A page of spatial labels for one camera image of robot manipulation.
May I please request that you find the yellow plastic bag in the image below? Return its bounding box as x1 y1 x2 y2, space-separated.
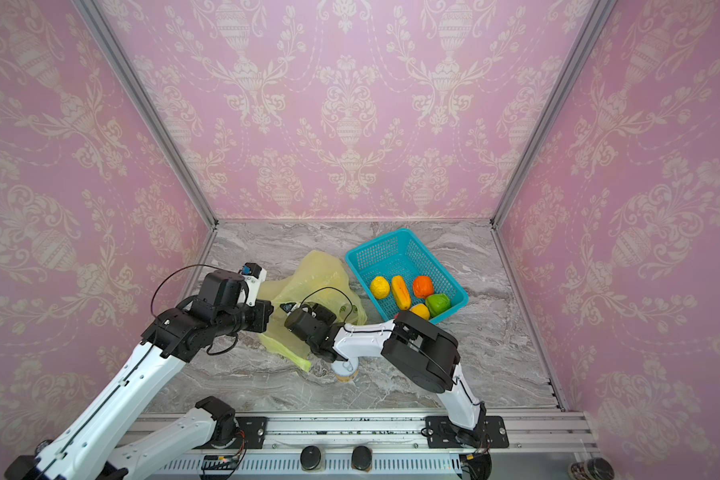
258 250 368 372

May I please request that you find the orange yellow papaya fruit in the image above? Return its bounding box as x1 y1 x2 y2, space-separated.
390 275 412 311

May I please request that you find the red orange persimmon fruit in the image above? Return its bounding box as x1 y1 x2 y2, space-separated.
412 275 435 299

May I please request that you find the green fruit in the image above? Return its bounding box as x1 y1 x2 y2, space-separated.
425 293 452 318

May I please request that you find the yellow lemon fruit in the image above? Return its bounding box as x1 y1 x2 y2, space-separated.
370 276 391 300

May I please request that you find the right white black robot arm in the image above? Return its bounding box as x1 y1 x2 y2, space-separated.
283 303 489 451

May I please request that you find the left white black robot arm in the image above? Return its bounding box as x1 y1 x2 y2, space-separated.
4 263 274 479

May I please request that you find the white lid yellow can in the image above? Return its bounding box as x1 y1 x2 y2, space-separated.
331 359 359 383

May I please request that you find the teal plastic basket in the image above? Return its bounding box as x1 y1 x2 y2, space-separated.
345 228 469 323

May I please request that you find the left black round knob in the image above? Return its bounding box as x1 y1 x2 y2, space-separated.
299 445 324 472

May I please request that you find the black round knob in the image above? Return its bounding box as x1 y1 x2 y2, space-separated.
299 445 324 472
350 445 373 472

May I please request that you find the right black round knob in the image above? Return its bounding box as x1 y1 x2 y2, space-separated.
350 445 373 472

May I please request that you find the dark jar bottom right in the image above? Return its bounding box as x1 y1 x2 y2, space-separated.
568 457 615 480

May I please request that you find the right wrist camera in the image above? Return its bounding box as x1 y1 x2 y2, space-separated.
279 302 301 314

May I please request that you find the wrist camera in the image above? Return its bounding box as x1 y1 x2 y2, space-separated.
279 302 301 314
240 262 267 307

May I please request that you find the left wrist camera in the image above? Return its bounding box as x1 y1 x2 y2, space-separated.
240 262 267 307

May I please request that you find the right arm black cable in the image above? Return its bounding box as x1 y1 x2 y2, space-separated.
299 286 356 325

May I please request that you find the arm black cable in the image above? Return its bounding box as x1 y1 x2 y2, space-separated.
149 263 223 319
299 286 356 325

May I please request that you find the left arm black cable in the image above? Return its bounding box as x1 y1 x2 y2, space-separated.
149 263 223 319

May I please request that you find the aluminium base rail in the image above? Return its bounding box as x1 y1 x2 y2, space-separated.
104 410 601 480

